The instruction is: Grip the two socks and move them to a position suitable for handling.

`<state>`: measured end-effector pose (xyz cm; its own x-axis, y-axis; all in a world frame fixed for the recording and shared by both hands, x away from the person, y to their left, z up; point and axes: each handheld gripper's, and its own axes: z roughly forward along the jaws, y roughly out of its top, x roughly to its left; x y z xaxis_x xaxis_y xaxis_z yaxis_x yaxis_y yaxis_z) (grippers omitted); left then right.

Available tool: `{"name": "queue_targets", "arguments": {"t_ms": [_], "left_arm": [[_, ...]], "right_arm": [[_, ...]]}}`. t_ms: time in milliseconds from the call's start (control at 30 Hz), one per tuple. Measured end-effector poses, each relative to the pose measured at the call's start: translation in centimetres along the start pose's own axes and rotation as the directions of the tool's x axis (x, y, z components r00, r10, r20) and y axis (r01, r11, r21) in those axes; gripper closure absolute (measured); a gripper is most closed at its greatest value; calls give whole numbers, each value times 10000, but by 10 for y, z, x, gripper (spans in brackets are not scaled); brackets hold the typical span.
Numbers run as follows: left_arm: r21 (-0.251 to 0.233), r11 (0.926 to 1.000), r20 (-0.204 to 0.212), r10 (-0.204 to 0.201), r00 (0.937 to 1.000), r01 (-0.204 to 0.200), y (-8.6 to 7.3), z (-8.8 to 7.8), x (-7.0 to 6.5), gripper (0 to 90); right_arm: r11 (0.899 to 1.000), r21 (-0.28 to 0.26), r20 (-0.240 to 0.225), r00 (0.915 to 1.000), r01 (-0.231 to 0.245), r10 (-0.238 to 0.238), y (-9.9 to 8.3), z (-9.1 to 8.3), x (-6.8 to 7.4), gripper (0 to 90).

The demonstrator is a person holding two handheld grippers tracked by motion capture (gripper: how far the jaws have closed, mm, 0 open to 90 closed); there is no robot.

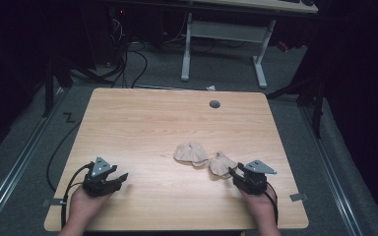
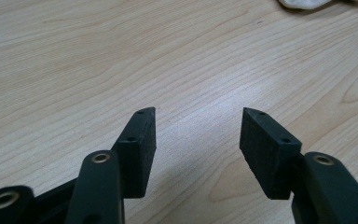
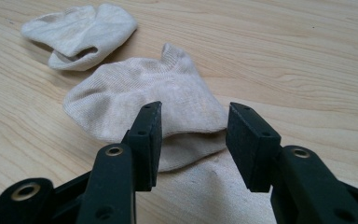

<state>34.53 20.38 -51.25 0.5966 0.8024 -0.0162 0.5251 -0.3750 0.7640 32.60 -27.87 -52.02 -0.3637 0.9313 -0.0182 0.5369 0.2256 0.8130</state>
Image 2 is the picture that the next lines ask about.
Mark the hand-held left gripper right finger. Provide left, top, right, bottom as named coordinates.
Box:
left=239, top=106, right=303, bottom=201

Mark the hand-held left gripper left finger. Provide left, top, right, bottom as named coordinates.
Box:
left=110, top=106, right=158, bottom=200

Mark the white cloth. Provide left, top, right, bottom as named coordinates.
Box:
left=276, top=0, right=334, bottom=10

